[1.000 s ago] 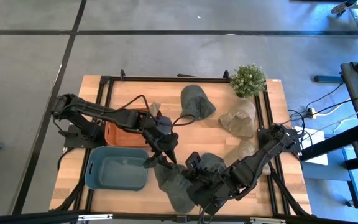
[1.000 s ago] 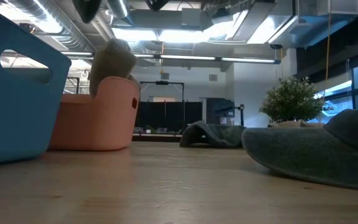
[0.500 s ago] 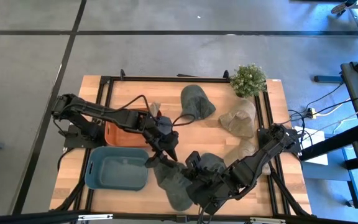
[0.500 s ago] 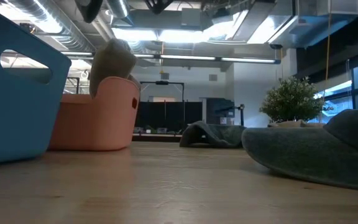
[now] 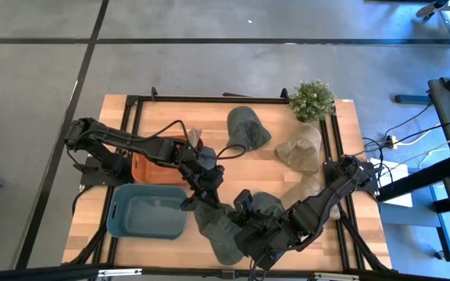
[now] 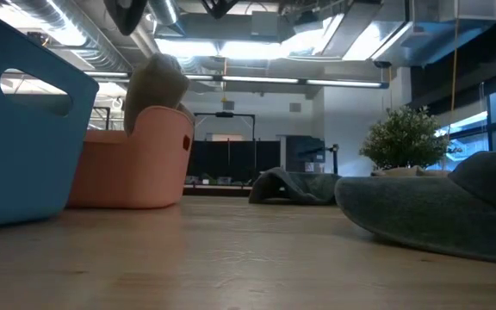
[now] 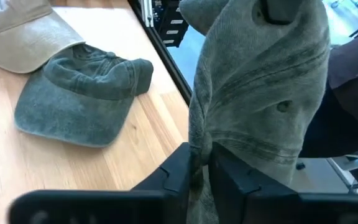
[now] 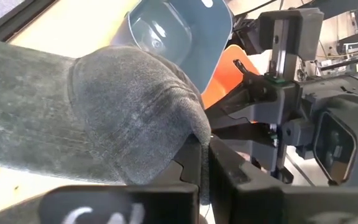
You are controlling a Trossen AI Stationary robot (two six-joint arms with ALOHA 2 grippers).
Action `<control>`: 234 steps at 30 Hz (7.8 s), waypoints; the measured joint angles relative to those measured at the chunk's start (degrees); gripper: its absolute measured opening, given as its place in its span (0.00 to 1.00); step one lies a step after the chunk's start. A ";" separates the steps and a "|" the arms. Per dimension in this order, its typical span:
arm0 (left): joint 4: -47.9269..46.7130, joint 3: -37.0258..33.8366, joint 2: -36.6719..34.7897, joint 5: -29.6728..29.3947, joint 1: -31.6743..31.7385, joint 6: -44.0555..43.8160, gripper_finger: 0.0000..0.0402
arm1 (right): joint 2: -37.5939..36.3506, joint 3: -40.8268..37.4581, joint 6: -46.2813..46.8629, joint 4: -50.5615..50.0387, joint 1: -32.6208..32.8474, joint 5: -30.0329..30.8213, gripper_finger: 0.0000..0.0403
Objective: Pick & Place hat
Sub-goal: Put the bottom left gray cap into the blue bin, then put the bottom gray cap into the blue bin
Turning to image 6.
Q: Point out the dark grey-green baseball cap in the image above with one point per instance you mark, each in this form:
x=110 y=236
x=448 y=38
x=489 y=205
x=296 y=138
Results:
x=299 y=187
x=424 y=211

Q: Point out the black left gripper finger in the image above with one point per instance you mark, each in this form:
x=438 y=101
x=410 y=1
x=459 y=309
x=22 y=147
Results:
x=220 y=8
x=125 y=17

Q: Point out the rectangular silver air duct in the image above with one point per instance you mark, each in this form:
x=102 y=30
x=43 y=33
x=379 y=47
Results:
x=424 y=34

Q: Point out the orange plastic bin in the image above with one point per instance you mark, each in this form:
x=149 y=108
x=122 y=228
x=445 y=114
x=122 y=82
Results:
x=136 y=172

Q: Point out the corrugated silver air duct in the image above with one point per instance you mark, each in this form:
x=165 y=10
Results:
x=80 y=34

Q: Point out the green potted plant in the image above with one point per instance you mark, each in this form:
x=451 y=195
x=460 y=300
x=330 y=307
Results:
x=403 y=138

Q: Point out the blue plastic bin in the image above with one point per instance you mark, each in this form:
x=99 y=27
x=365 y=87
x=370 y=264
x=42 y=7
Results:
x=24 y=172

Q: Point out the long ceiling light bar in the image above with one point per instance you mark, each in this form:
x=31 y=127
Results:
x=261 y=79
x=342 y=83

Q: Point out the black gantry frame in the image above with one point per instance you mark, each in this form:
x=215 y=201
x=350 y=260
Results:
x=224 y=114

